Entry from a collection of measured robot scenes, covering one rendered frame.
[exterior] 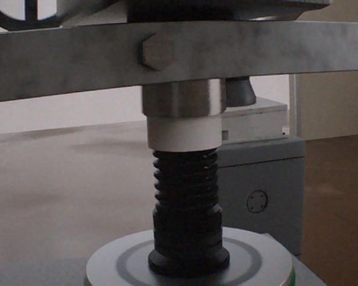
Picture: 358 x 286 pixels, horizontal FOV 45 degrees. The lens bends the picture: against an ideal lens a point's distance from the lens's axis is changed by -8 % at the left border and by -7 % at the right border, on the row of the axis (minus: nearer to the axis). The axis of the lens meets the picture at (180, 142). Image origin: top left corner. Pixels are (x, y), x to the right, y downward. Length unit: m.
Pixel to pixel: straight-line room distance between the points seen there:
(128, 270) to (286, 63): 0.25
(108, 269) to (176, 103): 0.18
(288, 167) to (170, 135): 1.17
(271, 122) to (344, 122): 5.42
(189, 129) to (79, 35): 0.13
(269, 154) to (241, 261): 1.06
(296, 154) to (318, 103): 5.06
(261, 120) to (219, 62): 1.17
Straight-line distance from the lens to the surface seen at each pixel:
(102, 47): 0.35
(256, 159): 1.49
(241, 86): 1.57
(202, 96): 0.40
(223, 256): 0.47
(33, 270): 0.62
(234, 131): 1.50
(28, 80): 0.34
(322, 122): 6.68
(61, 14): 0.47
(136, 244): 0.53
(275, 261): 0.47
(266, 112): 1.55
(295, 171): 1.58
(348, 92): 6.96
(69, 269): 0.61
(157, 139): 0.41
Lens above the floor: 1.11
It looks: 10 degrees down
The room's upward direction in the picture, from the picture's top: 2 degrees counter-clockwise
